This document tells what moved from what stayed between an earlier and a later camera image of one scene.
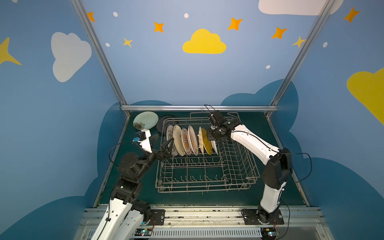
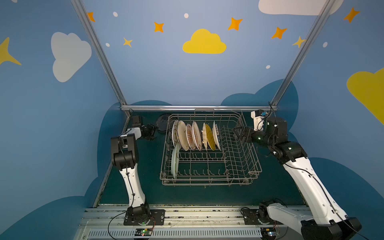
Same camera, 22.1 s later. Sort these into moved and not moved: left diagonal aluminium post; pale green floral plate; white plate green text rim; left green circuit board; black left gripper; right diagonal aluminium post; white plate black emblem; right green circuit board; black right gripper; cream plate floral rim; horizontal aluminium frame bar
Moved: black right gripper; cream plate floral rim; white plate green text rim; pale green floral plate; black left gripper; white plate black emblem
Not moved: left green circuit board; right green circuit board; right diagonal aluminium post; left diagonal aluminium post; horizontal aluminium frame bar
